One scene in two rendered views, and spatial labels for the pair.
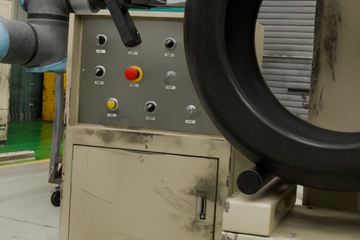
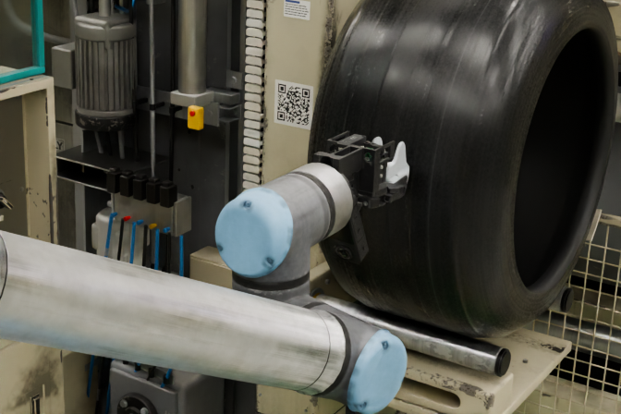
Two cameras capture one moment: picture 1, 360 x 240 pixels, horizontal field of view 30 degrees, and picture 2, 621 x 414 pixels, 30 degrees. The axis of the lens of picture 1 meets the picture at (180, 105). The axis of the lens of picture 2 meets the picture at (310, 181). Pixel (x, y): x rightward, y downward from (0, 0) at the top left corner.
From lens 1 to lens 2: 1.96 m
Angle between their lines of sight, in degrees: 76
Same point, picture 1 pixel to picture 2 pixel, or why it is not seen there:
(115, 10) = (357, 218)
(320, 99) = not seen: hidden behind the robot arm
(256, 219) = (506, 395)
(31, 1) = (290, 260)
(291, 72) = not seen: outside the picture
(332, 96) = not seen: hidden behind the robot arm
